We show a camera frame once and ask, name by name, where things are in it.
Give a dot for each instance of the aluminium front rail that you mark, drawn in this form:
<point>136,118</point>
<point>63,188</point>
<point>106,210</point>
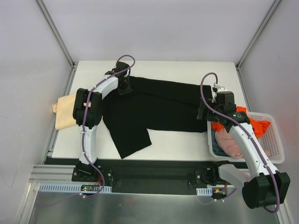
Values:
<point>193,173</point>

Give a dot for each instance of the folded beige t shirt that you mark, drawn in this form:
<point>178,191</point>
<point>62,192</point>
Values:
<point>64,110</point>

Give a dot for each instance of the orange t shirt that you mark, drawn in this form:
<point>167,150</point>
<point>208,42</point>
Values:
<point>259,129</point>

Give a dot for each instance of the left slotted cable duct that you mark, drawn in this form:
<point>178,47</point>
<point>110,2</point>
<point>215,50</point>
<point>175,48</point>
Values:
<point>73,188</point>

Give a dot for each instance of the left aluminium frame post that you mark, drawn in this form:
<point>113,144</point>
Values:
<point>53,28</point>

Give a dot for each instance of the right aluminium frame post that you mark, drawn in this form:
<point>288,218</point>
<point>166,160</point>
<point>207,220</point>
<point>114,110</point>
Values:
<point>259,31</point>

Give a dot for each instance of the aluminium frame post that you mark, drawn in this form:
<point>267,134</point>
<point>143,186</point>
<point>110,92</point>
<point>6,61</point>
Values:
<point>53,28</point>
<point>259,31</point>

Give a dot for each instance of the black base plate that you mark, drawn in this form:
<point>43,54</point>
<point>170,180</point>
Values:
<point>168,187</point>

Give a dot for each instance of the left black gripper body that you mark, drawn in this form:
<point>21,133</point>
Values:
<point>124,88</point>

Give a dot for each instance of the black t shirt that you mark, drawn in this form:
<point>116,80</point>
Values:
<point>152,104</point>

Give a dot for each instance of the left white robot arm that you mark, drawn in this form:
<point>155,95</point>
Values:
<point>88,111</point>

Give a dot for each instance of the right slotted cable duct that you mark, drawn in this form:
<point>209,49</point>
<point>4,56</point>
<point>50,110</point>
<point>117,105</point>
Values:
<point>204,191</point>

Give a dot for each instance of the slotted cable duct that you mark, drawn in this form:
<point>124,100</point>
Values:
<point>204,191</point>
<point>73,188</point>

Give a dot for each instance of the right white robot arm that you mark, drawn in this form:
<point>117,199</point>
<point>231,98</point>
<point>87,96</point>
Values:
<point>264,186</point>

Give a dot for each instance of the pink garment in basket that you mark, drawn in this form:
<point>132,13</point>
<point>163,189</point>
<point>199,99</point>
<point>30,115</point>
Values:
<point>231,148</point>

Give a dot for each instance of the white plastic basket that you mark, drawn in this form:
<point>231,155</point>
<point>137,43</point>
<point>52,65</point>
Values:
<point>269,141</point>

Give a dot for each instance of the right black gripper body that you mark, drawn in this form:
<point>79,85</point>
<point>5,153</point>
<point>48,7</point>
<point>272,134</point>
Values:
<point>202,109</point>

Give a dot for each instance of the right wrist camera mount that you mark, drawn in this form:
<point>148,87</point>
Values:
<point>218,88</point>

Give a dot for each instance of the blue garment in basket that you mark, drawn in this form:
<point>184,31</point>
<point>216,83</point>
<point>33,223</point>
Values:
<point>215,147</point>

